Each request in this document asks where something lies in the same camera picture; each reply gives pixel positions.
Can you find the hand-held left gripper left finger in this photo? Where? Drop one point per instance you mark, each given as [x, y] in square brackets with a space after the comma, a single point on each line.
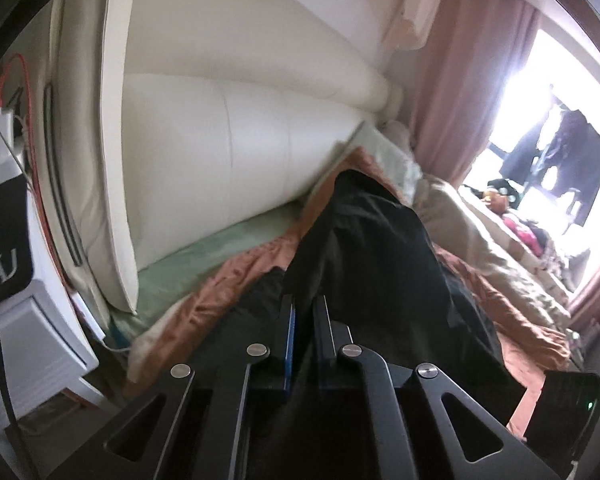
[286, 350]

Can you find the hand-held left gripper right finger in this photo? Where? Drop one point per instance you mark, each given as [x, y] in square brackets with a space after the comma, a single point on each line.
[322, 340]

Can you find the black pants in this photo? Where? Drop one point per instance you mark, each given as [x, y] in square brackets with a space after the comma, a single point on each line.
[370, 260]

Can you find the pile of colourful clothes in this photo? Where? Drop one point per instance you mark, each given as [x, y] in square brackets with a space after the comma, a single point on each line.
[530, 230]

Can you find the hanging dark clothes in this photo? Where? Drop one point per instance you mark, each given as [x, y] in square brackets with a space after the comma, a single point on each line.
[570, 150]

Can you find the brown duvet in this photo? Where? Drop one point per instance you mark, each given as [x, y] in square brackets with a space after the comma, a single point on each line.
[215, 300]

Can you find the pink curtain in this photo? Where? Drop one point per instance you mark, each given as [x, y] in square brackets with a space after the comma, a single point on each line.
[597, 285]
[460, 70]

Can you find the pale bed pillow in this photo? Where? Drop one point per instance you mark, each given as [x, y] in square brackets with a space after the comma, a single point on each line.
[190, 265]

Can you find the beige blanket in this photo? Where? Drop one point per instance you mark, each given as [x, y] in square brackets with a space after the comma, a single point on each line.
[485, 245]

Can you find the plush toy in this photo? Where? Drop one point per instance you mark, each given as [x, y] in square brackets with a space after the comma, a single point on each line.
[500, 192]

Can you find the white padded headboard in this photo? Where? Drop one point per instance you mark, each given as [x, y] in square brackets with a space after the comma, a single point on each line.
[205, 135]

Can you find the white nightstand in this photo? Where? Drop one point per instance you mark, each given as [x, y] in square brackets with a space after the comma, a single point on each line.
[35, 335]

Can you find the wall air conditioner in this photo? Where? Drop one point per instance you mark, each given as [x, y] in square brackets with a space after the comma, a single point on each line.
[420, 10]

